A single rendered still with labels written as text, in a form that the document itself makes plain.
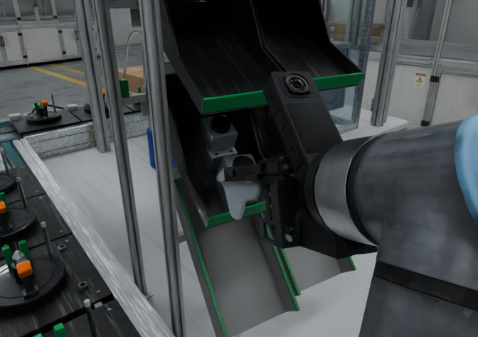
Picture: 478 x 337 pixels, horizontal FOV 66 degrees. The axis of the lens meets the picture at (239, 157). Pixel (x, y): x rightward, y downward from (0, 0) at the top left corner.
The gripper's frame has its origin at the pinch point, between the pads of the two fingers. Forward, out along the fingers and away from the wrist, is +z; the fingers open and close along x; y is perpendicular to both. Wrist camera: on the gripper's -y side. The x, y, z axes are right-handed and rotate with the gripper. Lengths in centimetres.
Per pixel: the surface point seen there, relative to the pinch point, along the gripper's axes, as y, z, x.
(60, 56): -303, 893, -118
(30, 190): 0, 75, -40
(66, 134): -22, 125, -35
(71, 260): 16, 41, -27
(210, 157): -2.4, 9.5, -3.3
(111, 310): 22.5, 26.2, -19.1
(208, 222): 6.5, 4.2, -5.6
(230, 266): 15.8, 16.2, 0.4
